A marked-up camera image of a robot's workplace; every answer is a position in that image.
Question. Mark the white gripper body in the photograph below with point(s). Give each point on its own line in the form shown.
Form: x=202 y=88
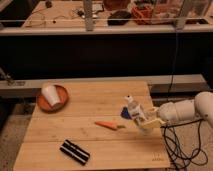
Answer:
x=166 y=112

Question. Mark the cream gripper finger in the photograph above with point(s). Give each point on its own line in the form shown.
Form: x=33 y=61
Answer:
x=149 y=125
x=151 y=111

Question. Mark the clear plastic bottle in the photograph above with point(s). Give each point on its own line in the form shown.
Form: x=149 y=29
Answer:
x=135 y=110

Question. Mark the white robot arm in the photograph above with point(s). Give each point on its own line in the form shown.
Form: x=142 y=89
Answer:
x=201 y=106

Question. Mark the blue cloth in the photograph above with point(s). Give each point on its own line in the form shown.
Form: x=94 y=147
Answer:
x=125 y=113

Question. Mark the orange toy carrot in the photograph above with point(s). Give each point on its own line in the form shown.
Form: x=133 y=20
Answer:
x=110 y=125

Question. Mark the black white striped block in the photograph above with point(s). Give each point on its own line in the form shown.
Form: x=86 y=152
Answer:
x=75 y=152

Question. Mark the orange crate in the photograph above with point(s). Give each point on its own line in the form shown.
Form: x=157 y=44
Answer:
x=142 y=15

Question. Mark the black object on bench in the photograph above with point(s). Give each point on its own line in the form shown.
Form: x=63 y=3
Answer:
x=118 y=18

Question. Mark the white foam cup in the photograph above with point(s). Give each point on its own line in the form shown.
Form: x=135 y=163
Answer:
x=51 y=95

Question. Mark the orange plate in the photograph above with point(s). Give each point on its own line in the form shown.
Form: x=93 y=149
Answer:
x=45 y=106

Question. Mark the grey metal post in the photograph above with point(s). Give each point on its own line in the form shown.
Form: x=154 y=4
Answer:
x=87 y=4

